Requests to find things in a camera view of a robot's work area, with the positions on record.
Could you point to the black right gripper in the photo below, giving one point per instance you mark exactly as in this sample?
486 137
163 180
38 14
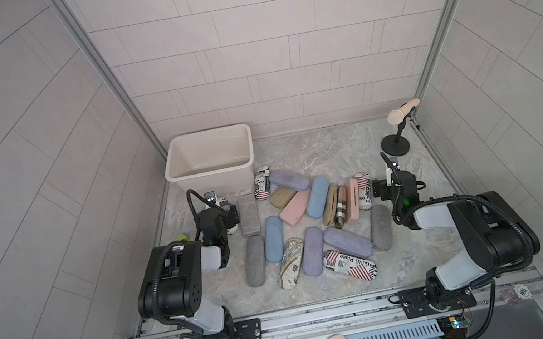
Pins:
382 185

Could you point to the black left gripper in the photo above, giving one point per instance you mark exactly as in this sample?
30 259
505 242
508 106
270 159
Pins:
231 217

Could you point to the newspaper print case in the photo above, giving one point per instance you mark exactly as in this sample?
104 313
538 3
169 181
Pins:
230 215

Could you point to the dark grey oval case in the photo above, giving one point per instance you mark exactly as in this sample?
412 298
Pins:
255 261

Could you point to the blue oval case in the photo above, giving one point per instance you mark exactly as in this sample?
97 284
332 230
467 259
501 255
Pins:
274 240

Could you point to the cream patterned glasses case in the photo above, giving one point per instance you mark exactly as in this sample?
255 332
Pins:
291 263

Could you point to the grey rectangular fabric case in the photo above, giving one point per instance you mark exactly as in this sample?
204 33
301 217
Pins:
248 215

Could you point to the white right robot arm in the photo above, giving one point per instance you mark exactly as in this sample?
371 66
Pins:
495 241

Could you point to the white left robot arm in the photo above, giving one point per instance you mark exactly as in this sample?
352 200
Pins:
172 289

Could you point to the cream plastic storage box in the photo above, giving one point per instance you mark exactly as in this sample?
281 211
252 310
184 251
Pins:
219 160

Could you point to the green small cube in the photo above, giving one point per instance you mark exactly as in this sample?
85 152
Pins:
182 237

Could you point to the flag print case right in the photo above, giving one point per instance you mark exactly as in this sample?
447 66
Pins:
365 192

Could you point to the flag print case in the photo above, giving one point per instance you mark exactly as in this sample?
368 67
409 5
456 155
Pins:
262 187
365 192

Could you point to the pink microphone on black stand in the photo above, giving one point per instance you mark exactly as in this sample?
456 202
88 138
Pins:
396 145

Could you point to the grey oval case right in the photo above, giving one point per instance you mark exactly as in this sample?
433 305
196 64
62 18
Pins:
381 220

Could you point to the flag print case upper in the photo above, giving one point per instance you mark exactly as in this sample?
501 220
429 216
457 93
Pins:
262 187

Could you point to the plaid brown case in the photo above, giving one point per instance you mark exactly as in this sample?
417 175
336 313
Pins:
341 212

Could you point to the tan case upper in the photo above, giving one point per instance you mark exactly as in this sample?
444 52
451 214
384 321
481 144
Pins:
281 197

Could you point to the beige case middle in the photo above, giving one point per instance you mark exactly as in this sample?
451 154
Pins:
330 205

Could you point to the purple case lower right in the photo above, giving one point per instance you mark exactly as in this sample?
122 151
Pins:
348 243

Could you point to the purple case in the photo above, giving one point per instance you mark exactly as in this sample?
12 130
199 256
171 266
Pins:
290 180
348 243

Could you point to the pink case middle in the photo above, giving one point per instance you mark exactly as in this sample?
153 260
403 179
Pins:
296 208

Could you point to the light blue case middle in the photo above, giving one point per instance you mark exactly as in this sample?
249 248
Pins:
318 197

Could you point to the purple case upper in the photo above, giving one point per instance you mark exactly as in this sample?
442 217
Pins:
290 180

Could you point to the flag newspaper case front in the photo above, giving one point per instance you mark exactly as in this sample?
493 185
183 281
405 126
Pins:
348 265

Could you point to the lilac case lower middle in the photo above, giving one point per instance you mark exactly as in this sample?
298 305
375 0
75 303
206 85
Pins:
313 252

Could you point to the right circuit board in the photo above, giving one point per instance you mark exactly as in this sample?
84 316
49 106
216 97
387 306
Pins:
455 326

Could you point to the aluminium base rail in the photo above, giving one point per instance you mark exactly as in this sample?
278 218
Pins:
368 312

